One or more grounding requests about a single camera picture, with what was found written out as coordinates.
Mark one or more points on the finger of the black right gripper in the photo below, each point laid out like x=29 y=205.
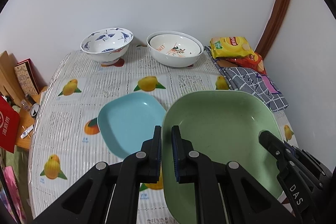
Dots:
x=273 y=145

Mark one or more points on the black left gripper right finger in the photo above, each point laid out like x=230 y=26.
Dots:
x=224 y=193

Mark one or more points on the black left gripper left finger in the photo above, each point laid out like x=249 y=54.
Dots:
x=108 y=193

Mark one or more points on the green square plate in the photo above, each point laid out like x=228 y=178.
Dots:
x=224 y=125

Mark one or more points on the grey checked cloth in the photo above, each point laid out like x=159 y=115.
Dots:
x=252 y=82

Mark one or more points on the pink floral bag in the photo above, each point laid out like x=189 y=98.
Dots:
x=14 y=194

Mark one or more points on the blue square plate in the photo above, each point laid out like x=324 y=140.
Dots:
x=126 y=122

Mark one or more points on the red chips bag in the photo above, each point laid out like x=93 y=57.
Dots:
x=253 y=61

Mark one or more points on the small white tube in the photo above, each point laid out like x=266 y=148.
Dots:
x=27 y=131

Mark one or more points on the black white can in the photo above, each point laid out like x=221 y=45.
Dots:
x=34 y=110

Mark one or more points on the wooden side table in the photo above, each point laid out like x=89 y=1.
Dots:
x=25 y=121

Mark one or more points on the yellow chips bag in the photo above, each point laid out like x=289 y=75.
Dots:
x=230 y=47

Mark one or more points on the patterned brown box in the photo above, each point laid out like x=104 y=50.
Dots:
x=26 y=78

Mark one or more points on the cardboard box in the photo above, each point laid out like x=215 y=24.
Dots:
x=9 y=83

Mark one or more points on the large white bowl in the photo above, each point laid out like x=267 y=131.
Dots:
x=172 y=61

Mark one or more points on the white bowl with orange print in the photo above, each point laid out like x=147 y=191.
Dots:
x=175 y=45

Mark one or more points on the blue patterned white bowl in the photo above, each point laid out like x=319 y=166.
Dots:
x=108 y=45

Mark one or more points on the brown wooden door frame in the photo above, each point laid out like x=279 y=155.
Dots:
x=277 y=16

